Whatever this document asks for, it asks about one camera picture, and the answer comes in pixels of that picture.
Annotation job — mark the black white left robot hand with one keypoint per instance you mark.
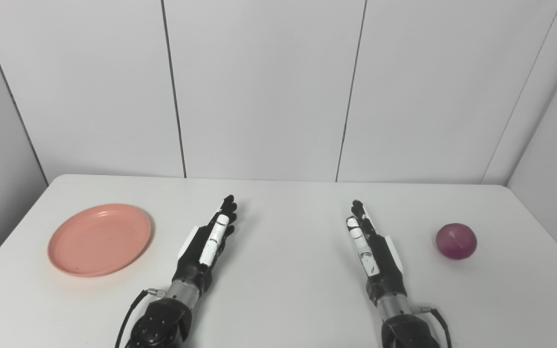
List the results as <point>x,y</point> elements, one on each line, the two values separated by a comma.
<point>196,256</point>

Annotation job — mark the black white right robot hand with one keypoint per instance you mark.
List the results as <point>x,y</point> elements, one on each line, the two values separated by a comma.
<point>382,263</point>

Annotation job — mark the purple red onion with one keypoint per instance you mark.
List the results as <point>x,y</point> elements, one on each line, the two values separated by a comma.
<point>456,241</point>

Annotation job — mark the pink round plate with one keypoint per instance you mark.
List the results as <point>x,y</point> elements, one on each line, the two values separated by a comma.
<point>99,240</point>

